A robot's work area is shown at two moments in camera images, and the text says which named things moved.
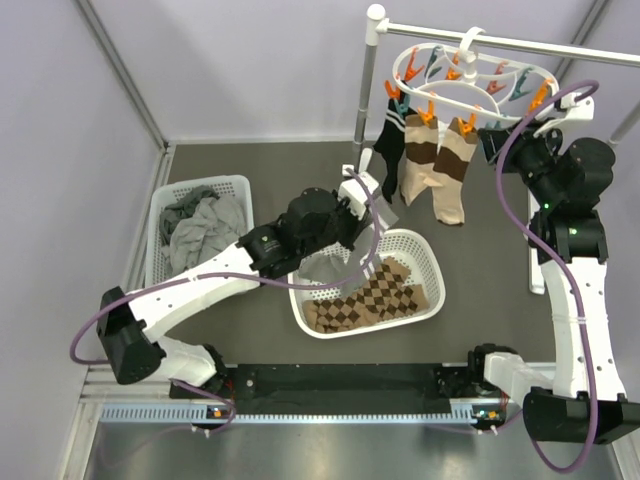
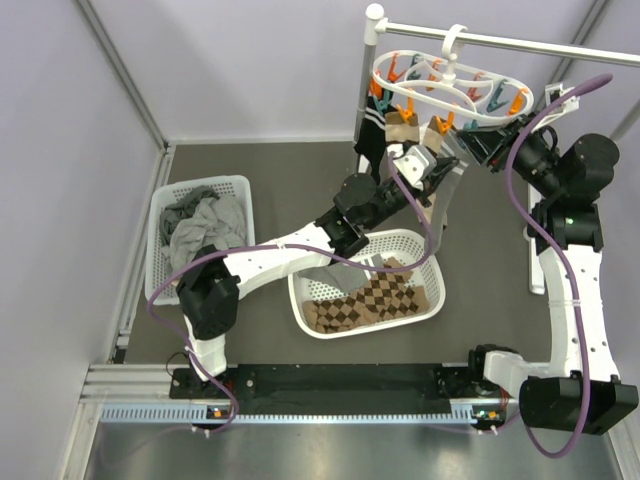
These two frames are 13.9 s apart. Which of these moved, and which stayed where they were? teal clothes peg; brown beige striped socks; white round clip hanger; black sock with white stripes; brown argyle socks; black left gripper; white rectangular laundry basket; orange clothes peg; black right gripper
Moved: brown beige striped socks; teal clothes peg; black left gripper; white round clip hanger; orange clothes peg; black sock with white stripes
Stayed: brown argyle socks; black right gripper; white rectangular laundry basket
